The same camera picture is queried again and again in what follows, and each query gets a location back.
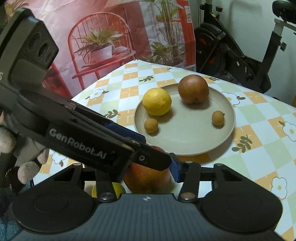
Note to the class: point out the beige round plate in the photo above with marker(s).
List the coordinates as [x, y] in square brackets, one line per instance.
[187, 130]

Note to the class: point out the black exercise bike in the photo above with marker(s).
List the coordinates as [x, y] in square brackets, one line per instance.
[219, 55]

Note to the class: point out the teal fluffy blanket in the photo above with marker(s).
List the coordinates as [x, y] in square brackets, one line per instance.
[9, 228]

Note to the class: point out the gloved left hand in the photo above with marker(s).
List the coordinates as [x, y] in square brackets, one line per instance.
[21, 156]

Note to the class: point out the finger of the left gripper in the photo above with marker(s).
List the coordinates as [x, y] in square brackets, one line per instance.
[125, 132]
[150, 157]

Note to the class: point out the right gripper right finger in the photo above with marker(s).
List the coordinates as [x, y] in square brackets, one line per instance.
[188, 173]

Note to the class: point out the yellow lemon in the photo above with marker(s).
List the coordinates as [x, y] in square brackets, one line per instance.
[156, 101]

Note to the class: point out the brownish red apple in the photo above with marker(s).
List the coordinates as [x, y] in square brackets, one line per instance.
[193, 89]

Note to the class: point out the small brown longan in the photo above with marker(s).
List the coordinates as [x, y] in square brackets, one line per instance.
[151, 125]
[218, 118]

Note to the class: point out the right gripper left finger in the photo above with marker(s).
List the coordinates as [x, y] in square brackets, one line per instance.
[105, 191]

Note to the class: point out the red printed backdrop cloth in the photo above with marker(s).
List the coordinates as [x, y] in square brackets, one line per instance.
[96, 37]

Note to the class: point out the green apple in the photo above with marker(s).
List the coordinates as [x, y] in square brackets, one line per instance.
[118, 188]

